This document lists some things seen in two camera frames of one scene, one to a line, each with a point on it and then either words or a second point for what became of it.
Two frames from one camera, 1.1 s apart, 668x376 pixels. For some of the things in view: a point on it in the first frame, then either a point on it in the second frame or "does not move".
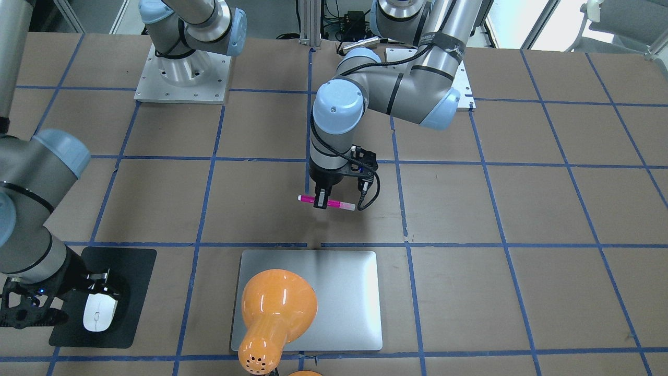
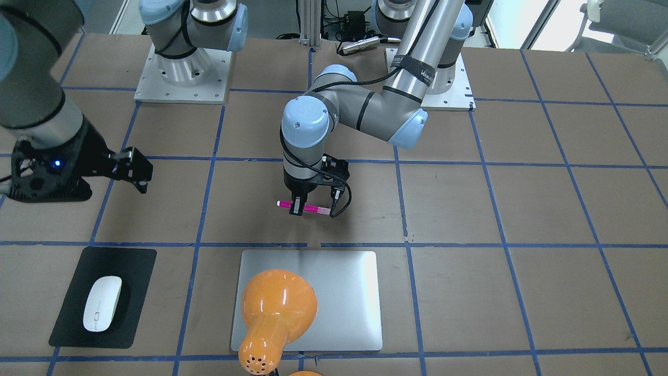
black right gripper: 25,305 → 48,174
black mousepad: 129,281 does not move
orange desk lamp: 279,305 does not move
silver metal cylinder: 372,40 does not move
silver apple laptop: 348,288 does not move
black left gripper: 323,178 → 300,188
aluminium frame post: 310,23 does not move
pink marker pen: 346,206 → 307,208
